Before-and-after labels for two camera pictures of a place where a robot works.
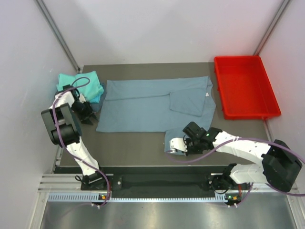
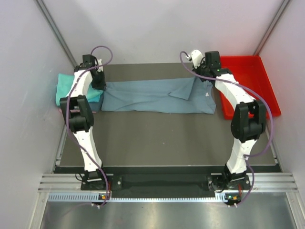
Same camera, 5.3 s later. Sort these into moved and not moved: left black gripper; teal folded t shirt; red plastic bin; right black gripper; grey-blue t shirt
Moved: right black gripper; left black gripper; grey-blue t shirt
Not moved: teal folded t shirt; red plastic bin
